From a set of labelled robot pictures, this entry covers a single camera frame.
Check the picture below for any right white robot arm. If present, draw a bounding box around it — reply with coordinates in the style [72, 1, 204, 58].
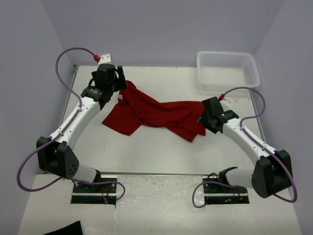
[198, 97, 293, 198]

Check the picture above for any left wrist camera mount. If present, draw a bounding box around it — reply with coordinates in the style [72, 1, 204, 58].
[93, 53, 112, 65]

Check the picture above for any red t-shirt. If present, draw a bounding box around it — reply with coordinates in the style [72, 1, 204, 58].
[102, 81, 206, 142]

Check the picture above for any white plastic basket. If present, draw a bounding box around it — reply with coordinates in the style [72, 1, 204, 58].
[197, 51, 260, 91]

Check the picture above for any purple cable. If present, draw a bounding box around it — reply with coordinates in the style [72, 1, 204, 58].
[192, 87, 298, 209]
[16, 47, 126, 202]

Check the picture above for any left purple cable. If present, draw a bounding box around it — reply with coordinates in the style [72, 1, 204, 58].
[16, 47, 126, 202]

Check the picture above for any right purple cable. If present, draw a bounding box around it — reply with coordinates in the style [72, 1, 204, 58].
[192, 87, 298, 209]

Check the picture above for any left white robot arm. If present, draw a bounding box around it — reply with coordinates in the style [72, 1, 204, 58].
[36, 64, 127, 192]

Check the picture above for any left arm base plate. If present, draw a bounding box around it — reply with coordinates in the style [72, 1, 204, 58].
[70, 183, 117, 205]

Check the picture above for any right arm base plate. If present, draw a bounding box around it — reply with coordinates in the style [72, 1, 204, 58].
[203, 183, 250, 205]

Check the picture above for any black cloth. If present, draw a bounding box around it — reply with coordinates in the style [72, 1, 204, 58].
[45, 221, 83, 235]

